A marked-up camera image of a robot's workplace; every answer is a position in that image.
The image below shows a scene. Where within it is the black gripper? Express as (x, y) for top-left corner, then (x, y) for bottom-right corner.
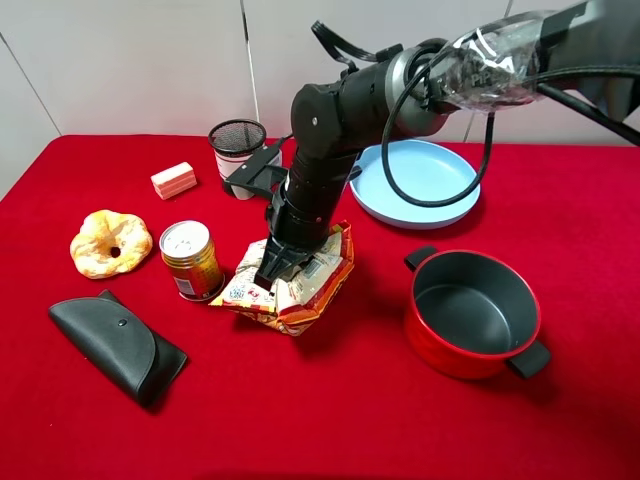
(254, 149), (358, 290)

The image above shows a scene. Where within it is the yellow red snack bag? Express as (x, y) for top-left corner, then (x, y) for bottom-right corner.
(210, 221), (354, 336)

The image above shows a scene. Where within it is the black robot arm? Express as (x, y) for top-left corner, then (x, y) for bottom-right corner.
(254, 1), (639, 289)

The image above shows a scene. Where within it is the gold drink can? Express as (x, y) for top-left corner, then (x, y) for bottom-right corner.
(159, 220), (225, 302)

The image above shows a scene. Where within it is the black mesh pen holder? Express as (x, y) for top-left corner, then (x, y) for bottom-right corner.
(208, 119), (266, 200)

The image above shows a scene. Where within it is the pink eraser block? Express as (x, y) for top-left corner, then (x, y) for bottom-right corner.
(150, 162), (197, 200)

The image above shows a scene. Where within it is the red tablecloth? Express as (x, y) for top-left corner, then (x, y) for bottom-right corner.
(1, 136), (639, 479)

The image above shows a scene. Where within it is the light blue plate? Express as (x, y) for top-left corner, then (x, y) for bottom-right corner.
(350, 139), (481, 230)

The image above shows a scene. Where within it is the black leather glasses case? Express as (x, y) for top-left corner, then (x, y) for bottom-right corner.
(48, 290), (188, 408)

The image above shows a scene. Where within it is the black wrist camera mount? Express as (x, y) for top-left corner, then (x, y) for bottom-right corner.
(223, 143), (288, 200)

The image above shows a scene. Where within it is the ring-shaped bread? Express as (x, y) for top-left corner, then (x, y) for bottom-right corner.
(70, 210), (153, 279)

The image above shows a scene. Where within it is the red pot with black handles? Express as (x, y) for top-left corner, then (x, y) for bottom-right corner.
(404, 246), (551, 380)

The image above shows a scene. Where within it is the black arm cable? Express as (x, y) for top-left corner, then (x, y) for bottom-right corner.
(309, 19), (640, 207)

